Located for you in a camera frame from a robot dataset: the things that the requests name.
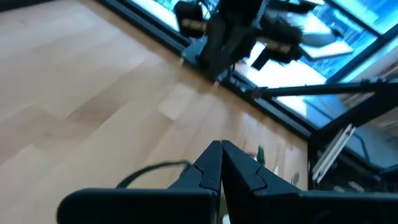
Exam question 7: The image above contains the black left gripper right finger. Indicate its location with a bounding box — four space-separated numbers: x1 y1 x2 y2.
221 140 398 224

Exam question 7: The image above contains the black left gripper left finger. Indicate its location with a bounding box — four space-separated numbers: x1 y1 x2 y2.
57 140 223 224

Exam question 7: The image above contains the cream canvas garden bag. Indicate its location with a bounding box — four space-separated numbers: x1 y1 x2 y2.
116 145 267 190

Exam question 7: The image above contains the silver aluminium bar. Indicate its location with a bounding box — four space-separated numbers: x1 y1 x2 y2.
312 123 357 184

